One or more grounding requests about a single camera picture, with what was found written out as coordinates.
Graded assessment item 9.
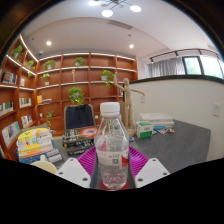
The wooden artist mannequin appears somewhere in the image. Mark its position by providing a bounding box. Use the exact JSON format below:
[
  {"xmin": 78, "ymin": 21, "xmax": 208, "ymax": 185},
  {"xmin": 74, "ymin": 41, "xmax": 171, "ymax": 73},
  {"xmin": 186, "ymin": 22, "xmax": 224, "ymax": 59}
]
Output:
[{"xmin": 113, "ymin": 77, "xmax": 146, "ymax": 135}]

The clear plastic water bottle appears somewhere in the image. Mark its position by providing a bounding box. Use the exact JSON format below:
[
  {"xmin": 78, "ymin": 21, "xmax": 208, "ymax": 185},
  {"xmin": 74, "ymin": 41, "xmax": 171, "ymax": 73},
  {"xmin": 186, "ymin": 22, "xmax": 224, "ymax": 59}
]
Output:
[{"xmin": 94, "ymin": 101, "xmax": 130, "ymax": 192}]

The grey window curtain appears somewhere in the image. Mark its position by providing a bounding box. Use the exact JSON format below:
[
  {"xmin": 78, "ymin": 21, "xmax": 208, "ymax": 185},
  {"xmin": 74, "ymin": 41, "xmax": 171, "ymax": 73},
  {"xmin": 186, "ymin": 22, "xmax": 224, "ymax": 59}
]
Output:
[{"xmin": 144, "ymin": 57, "xmax": 186, "ymax": 79}]

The black ceiling track light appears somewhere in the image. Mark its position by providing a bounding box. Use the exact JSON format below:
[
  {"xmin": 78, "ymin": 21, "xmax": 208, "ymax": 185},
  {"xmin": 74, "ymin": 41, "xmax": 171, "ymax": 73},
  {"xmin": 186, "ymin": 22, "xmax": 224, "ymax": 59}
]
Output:
[{"xmin": 149, "ymin": 48, "xmax": 222, "ymax": 64}]

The stack of dark books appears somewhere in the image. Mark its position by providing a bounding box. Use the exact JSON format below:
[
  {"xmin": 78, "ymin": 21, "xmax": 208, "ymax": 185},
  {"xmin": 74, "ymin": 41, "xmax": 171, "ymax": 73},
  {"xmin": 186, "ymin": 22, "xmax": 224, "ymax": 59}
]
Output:
[{"xmin": 61, "ymin": 125, "xmax": 100, "ymax": 156}]

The multi-bulb ceiling lamp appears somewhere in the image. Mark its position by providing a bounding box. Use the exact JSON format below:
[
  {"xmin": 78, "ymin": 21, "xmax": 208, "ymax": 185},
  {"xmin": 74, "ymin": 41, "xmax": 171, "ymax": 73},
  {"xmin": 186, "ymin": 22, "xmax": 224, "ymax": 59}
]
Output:
[{"xmin": 88, "ymin": 0, "xmax": 143, "ymax": 18}]

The green and white box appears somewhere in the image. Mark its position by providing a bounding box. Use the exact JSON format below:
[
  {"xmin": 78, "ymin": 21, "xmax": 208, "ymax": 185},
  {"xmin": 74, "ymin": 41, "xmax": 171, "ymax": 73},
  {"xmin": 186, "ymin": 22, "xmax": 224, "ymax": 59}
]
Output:
[{"xmin": 135, "ymin": 121, "xmax": 154, "ymax": 140}]

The wooden wall shelf unit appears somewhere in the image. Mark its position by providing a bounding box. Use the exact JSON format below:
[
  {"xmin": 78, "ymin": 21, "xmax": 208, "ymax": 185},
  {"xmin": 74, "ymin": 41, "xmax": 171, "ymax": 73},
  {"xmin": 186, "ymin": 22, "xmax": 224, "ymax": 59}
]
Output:
[{"xmin": 0, "ymin": 33, "xmax": 139, "ymax": 162}]

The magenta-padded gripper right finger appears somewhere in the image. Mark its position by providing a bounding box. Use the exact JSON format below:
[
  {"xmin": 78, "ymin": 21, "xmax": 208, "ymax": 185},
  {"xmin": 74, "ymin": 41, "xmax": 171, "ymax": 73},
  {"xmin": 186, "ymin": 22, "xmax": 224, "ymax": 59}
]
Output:
[{"xmin": 128, "ymin": 146, "xmax": 171, "ymax": 189}]

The window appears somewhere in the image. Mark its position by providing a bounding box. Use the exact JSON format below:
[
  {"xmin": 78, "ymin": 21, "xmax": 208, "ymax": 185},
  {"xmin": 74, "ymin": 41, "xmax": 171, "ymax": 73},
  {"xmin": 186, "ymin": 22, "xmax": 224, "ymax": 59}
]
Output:
[{"xmin": 182, "ymin": 54, "xmax": 224, "ymax": 80}]

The ceiling air vent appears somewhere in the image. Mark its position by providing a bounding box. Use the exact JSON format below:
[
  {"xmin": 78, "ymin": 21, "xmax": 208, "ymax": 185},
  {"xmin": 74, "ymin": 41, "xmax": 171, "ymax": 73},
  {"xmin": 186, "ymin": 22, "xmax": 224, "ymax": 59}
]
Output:
[{"xmin": 106, "ymin": 19, "xmax": 134, "ymax": 31}]

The stack of white books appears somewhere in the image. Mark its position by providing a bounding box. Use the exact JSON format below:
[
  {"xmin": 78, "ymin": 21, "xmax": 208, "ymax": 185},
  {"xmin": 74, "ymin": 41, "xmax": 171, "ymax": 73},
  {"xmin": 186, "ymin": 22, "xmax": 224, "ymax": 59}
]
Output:
[{"xmin": 139, "ymin": 112, "xmax": 175, "ymax": 130}]

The stack of colourful books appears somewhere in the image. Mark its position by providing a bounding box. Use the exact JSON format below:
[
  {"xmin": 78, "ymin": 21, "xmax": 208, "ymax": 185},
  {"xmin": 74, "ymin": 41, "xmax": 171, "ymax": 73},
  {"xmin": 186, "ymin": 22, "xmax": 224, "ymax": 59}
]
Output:
[{"xmin": 15, "ymin": 127, "xmax": 63, "ymax": 164}]

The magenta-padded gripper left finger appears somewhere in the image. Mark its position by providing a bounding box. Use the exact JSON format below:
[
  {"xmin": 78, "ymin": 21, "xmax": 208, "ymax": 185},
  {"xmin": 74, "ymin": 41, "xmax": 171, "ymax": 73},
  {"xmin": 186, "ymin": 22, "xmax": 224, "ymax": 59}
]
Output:
[{"xmin": 55, "ymin": 146, "xmax": 100, "ymax": 190}]

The chair with dark jacket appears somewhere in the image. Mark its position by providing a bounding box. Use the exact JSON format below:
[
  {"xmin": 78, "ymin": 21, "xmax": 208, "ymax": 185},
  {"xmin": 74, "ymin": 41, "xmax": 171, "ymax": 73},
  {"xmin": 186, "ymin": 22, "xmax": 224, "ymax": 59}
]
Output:
[{"xmin": 63, "ymin": 103, "xmax": 97, "ymax": 131}]

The white wall socket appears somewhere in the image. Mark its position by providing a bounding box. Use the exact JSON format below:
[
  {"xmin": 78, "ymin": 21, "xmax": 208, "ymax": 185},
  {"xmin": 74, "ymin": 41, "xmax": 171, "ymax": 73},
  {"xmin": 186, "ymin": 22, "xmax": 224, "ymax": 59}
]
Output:
[{"xmin": 212, "ymin": 102, "xmax": 221, "ymax": 118}]

